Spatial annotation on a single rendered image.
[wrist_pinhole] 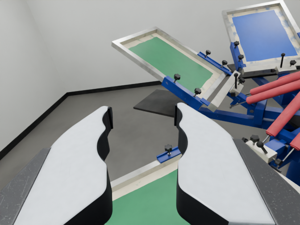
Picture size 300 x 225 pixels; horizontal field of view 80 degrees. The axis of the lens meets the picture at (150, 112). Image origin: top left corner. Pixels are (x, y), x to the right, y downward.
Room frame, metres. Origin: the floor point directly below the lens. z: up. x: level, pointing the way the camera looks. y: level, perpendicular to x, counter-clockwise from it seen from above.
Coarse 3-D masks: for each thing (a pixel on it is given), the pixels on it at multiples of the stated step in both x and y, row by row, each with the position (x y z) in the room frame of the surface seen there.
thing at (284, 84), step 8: (296, 72) 1.03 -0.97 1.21; (280, 80) 0.99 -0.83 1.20; (288, 80) 0.95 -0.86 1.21; (296, 80) 0.93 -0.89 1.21; (256, 88) 1.07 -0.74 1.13; (264, 88) 1.03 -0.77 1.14; (272, 88) 1.00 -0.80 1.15; (280, 88) 0.89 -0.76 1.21; (288, 88) 0.86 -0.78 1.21; (296, 88) 0.83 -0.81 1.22; (256, 96) 0.96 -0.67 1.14; (264, 96) 0.93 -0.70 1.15; (272, 96) 0.90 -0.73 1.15; (296, 96) 0.78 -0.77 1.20; (288, 104) 0.77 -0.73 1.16; (296, 104) 0.75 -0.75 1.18; (288, 112) 0.73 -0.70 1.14; (280, 120) 0.72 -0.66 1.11; (288, 120) 0.72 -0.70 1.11; (272, 128) 0.71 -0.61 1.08; (280, 128) 0.70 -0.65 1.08; (296, 136) 0.62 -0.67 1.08; (296, 144) 0.59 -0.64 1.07
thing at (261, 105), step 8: (280, 96) 1.13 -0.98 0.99; (288, 96) 1.09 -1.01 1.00; (256, 104) 1.05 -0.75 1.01; (264, 104) 0.98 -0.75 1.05; (248, 112) 1.01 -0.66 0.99; (256, 112) 0.95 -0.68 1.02; (264, 112) 0.96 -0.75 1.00; (272, 112) 0.93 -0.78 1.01; (280, 112) 0.91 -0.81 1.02; (296, 112) 0.87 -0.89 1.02; (256, 120) 0.95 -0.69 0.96; (272, 136) 0.69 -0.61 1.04; (280, 136) 0.69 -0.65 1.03; (288, 136) 0.66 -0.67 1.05; (288, 144) 0.65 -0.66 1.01; (288, 152) 0.60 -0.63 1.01; (296, 152) 0.61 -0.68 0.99; (296, 160) 0.60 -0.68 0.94
